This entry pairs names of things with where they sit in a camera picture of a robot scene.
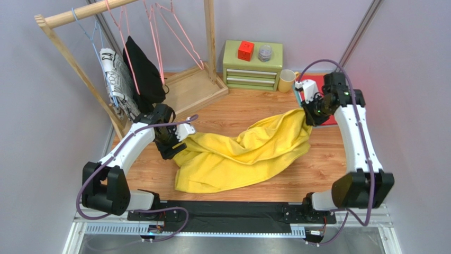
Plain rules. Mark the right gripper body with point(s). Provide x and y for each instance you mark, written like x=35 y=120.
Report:
x=313 y=117

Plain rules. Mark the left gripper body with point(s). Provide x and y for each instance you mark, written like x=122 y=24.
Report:
x=169 y=132

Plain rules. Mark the yellow trousers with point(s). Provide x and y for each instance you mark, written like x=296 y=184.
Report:
x=213 y=163

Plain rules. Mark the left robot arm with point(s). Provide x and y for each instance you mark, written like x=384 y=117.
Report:
x=104 y=183

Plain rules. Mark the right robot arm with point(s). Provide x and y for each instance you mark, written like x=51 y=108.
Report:
x=365 y=184

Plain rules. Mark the red folder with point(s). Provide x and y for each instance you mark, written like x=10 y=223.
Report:
x=320 y=82

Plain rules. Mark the yellow mug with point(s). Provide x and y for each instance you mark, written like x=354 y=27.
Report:
x=286 y=80

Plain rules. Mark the black garment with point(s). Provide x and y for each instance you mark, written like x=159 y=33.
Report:
x=146 y=79

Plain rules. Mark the wooden clothes rack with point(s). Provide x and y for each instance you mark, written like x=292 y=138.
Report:
x=190 y=90

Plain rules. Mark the black base cloth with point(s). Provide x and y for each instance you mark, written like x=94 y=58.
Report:
x=233 y=217

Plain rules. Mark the white patterned garment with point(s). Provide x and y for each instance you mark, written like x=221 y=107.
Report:
x=119 y=84

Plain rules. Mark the green mini drawer chest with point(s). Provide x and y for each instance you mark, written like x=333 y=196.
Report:
x=253 y=74

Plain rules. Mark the red cube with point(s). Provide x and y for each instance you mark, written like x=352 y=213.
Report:
x=246 y=50

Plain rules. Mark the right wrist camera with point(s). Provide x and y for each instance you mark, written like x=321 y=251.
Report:
x=305 y=91

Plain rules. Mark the aluminium base frame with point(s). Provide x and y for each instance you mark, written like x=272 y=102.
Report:
x=148 y=231

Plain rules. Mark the blue wire hanger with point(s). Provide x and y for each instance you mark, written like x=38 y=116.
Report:
x=97 y=30

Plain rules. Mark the pink wire hanger right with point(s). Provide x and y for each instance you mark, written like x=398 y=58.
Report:
x=180 y=33

